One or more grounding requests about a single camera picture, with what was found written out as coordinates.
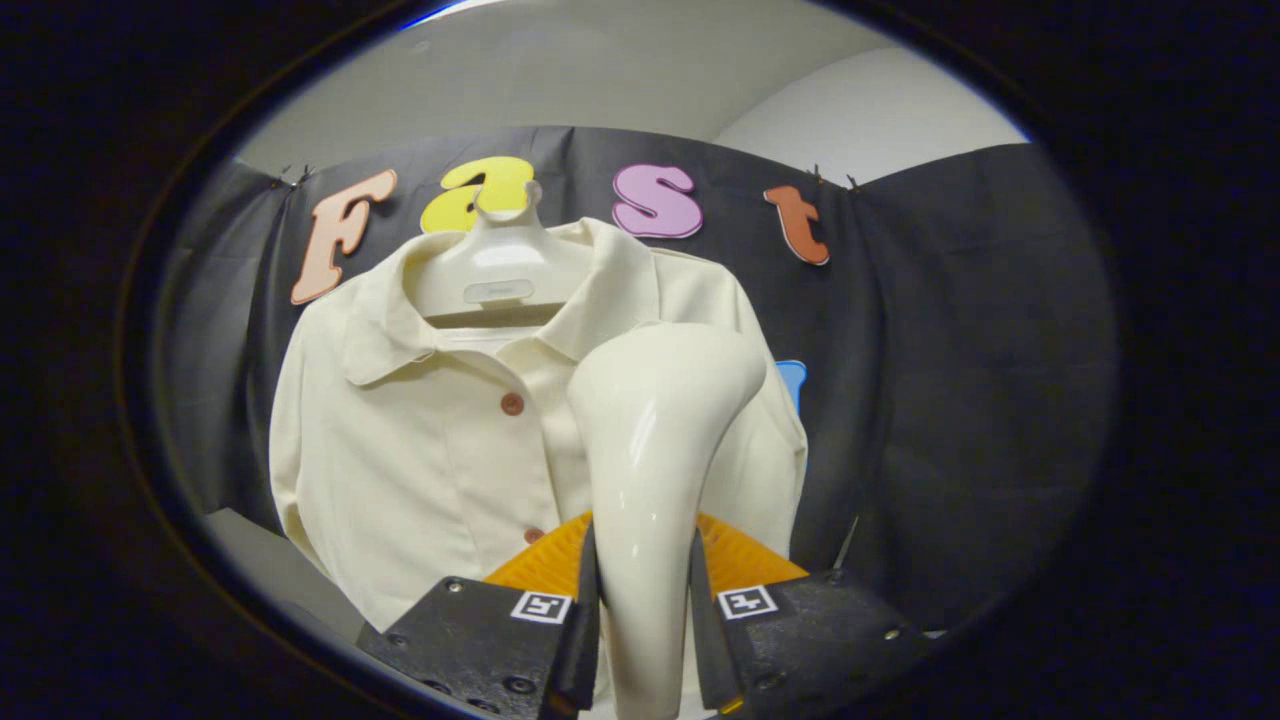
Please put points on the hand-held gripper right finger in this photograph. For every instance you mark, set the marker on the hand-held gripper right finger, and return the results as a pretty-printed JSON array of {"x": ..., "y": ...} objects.
[{"x": 703, "y": 620}]

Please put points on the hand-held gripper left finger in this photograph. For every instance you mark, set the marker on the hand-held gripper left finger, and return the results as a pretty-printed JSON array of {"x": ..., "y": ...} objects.
[{"x": 588, "y": 620}]

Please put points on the cream button shirt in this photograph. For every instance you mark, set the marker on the cream button shirt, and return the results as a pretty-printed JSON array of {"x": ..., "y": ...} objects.
[{"x": 420, "y": 470}]

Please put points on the thin grey pole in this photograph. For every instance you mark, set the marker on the thin grey pole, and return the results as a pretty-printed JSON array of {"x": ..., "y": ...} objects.
[{"x": 846, "y": 542}]

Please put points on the black backdrop cloth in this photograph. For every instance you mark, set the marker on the black backdrop cloth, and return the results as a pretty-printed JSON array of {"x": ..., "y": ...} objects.
[{"x": 950, "y": 380}]

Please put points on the white plastic hanger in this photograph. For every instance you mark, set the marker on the white plastic hanger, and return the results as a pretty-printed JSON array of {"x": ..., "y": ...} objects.
[{"x": 500, "y": 270}]

